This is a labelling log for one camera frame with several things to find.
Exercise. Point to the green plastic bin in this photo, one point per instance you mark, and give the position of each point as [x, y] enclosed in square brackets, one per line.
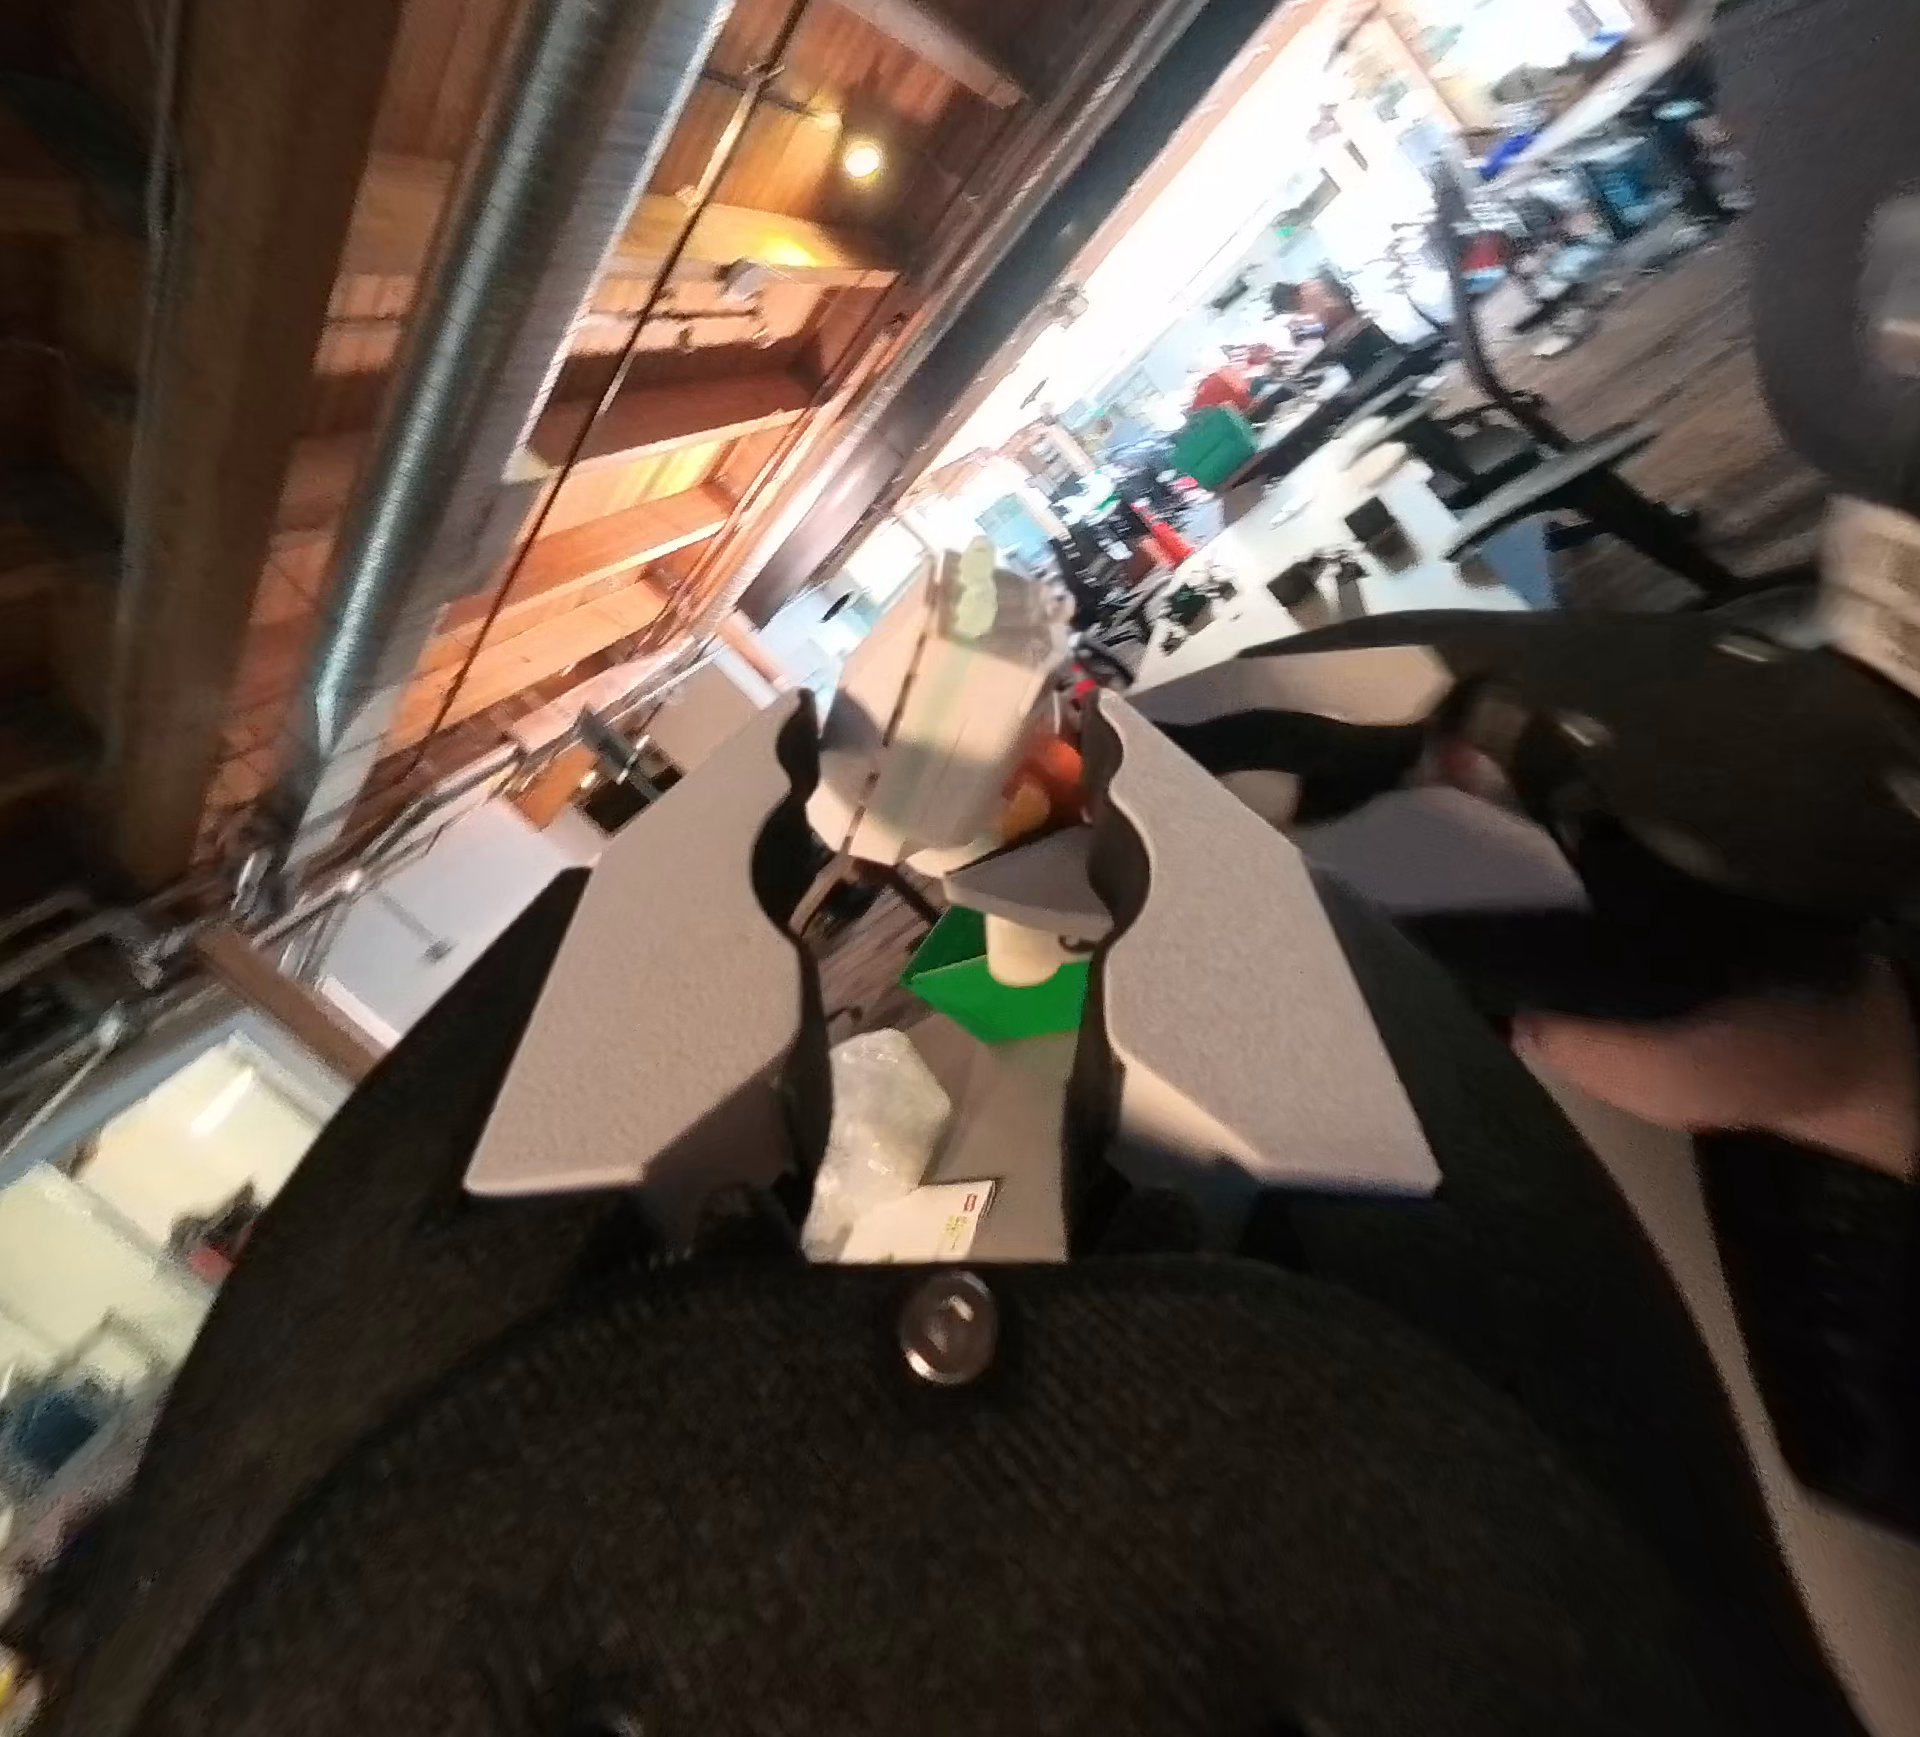
[945, 978]

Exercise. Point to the distant green crate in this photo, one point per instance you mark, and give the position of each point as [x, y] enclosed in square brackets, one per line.
[1215, 447]

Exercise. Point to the instruction booklet with red logo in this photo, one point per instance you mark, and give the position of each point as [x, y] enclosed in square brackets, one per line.
[901, 1226]

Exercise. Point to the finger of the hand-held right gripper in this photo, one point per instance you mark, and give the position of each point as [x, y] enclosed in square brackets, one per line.
[1034, 888]
[1320, 673]

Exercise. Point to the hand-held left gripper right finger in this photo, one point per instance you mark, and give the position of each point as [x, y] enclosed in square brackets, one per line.
[1261, 1017]

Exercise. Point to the person's right forearm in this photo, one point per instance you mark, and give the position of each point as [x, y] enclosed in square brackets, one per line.
[1844, 1317]

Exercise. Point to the person's right hand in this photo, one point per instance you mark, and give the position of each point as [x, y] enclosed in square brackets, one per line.
[1725, 1077]

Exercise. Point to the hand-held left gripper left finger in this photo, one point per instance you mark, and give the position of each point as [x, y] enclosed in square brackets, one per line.
[644, 1017]

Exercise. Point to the clear bubble wrap bags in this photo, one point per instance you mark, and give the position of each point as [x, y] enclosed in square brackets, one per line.
[878, 1106]

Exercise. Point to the silver ceiling duct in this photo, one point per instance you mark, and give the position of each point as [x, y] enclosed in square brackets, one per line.
[494, 343]

